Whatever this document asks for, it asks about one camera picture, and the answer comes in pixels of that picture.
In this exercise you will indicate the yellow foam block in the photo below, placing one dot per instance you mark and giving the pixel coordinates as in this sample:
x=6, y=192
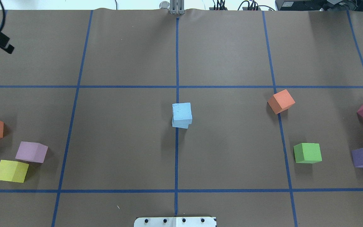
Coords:
x=13, y=171

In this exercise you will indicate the light blue block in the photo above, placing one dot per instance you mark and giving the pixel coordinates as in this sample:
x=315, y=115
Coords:
x=182, y=114

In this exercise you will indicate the aluminium frame post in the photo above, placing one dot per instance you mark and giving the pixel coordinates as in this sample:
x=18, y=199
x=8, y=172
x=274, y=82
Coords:
x=177, y=7

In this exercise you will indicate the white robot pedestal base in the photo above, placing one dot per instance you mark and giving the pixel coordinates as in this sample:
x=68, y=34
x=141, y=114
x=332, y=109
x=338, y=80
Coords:
x=175, y=222

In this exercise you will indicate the green foam block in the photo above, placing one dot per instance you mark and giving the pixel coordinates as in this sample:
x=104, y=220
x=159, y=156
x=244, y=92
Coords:
x=307, y=153

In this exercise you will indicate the orange foam block right side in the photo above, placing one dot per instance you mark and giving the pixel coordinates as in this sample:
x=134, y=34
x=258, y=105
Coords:
x=281, y=101

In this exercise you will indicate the light pink foam block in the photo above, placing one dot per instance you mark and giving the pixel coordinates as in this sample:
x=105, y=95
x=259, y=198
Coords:
x=31, y=151

